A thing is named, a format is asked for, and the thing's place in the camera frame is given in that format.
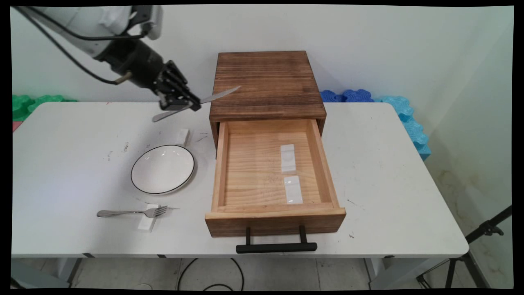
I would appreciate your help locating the silver fork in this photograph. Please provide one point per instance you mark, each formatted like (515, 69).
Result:
(131, 212)

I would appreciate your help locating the light blue foam mat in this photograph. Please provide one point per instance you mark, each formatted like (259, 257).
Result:
(411, 127)

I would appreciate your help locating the white plate with black rim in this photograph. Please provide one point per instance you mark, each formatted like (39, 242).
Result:
(163, 169)

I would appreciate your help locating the white ceramic cutlery rest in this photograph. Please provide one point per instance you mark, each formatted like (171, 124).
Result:
(146, 224)
(293, 190)
(182, 136)
(288, 159)

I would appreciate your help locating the green foam mat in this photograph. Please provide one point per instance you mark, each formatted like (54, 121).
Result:
(24, 104)

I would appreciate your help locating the black tripod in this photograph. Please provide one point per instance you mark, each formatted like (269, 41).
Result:
(466, 256)

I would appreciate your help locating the pink foam mat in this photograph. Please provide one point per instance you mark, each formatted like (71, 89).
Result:
(15, 126)

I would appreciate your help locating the silver table knife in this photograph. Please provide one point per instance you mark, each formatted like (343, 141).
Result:
(219, 95)

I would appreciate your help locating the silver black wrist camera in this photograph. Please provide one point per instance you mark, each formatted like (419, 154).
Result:
(149, 20)

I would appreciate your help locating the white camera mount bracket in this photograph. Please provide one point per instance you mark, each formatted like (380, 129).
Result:
(116, 18)

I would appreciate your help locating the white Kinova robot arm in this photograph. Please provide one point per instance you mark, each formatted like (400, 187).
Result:
(77, 28)

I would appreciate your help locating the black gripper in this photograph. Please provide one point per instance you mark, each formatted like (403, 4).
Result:
(135, 63)

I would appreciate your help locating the grey table leg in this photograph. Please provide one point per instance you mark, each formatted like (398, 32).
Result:
(69, 270)
(393, 272)

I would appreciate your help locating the dark wooden drawer cabinet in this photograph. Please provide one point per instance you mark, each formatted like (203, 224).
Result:
(266, 86)

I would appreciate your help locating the light wooden drawer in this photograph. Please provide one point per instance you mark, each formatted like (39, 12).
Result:
(254, 172)

